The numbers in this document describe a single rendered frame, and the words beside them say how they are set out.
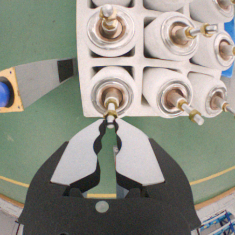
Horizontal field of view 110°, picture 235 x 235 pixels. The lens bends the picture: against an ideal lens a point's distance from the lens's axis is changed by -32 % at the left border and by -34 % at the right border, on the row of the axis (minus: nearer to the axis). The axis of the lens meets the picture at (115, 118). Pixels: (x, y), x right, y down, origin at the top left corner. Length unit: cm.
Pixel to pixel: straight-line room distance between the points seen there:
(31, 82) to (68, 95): 30
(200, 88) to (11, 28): 74
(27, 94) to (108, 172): 66
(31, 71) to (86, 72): 12
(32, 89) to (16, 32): 45
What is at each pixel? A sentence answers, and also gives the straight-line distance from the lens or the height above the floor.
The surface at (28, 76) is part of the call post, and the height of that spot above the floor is 28.
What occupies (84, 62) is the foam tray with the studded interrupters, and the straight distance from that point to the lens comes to 28.
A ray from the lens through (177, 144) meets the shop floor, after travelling 70.
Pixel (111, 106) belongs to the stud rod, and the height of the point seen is 30.
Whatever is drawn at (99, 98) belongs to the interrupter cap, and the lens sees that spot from 21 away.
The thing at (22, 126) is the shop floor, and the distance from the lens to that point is 75.
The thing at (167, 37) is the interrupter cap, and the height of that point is 25.
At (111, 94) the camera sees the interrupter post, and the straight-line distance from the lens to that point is 20.
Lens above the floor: 45
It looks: 61 degrees down
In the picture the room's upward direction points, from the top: 179 degrees clockwise
